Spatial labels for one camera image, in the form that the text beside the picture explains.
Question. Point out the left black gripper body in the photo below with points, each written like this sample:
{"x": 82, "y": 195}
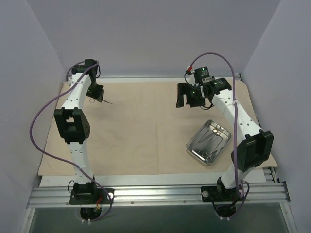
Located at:
{"x": 97, "y": 94}

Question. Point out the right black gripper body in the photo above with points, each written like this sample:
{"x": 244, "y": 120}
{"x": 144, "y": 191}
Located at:
{"x": 187, "y": 96}

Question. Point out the steel surgical forceps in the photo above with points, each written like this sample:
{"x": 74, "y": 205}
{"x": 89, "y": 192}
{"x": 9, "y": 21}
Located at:
{"x": 103, "y": 100}

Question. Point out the steel surgical scissors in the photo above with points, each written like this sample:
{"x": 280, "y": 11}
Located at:
{"x": 210, "y": 135}

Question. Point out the metal instrument tray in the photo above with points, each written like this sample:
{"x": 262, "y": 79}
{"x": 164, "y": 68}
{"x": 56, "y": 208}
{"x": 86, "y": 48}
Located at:
{"x": 194, "y": 147}

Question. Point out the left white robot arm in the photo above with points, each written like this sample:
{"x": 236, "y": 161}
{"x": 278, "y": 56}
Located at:
{"x": 73, "y": 125}

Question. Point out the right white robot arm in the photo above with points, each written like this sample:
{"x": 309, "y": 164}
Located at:
{"x": 251, "y": 144}

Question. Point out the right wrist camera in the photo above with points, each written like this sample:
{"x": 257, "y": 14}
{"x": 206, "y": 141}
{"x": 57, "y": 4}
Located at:
{"x": 199, "y": 76}

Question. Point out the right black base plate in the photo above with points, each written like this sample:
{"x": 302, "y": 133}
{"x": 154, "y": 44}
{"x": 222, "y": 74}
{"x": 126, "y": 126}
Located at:
{"x": 217, "y": 194}

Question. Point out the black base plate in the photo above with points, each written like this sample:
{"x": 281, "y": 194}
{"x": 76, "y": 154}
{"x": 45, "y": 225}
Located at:
{"x": 89, "y": 196}
{"x": 217, "y": 194}

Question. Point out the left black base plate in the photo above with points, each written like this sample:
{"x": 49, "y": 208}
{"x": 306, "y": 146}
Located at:
{"x": 89, "y": 196}

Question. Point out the front aluminium rail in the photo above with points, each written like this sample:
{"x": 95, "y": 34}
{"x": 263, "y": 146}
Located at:
{"x": 49, "y": 197}

